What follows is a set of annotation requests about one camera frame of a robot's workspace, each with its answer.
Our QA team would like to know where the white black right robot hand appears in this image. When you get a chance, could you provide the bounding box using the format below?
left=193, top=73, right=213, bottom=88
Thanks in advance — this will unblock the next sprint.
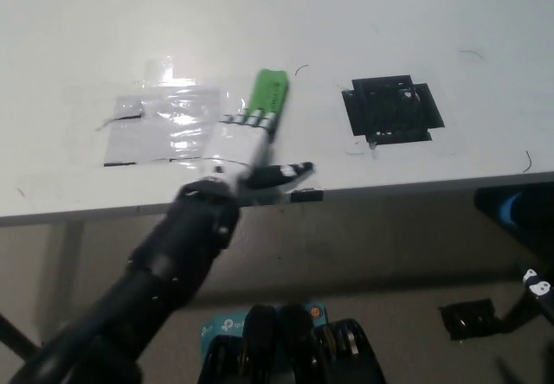
left=500, top=262, right=554, bottom=338

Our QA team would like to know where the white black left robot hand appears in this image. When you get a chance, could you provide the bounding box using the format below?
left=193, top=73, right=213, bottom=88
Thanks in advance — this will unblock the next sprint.
left=190, top=111, right=316, bottom=195

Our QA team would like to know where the green whiteboard eraser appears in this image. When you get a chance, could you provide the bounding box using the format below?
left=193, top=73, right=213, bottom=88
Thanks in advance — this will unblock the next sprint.
left=241, top=68, right=291, bottom=131

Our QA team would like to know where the black floor tape patch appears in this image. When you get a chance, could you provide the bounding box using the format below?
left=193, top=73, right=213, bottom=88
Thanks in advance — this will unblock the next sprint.
left=438, top=298, right=506, bottom=342

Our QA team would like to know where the clear plastic sheet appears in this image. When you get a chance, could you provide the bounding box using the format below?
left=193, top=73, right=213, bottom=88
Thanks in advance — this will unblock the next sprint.
left=102, top=84, right=222, bottom=168

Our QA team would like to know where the small black tape piece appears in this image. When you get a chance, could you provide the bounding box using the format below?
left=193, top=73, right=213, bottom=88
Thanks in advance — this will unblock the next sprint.
left=289, top=188, right=326, bottom=204

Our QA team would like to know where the black tape square patch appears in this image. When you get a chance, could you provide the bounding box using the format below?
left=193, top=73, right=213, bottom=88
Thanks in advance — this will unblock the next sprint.
left=340, top=73, right=447, bottom=145

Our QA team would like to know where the teal router box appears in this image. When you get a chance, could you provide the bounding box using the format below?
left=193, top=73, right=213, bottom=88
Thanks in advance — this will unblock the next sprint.
left=199, top=300, right=331, bottom=359

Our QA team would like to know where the white table leg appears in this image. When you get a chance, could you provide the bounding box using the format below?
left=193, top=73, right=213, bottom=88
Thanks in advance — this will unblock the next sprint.
left=63, top=220, right=87, bottom=316

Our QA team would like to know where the black diagonal table leg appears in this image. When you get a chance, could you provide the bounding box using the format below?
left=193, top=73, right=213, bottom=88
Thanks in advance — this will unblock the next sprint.
left=0, top=312, right=41, bottom=362

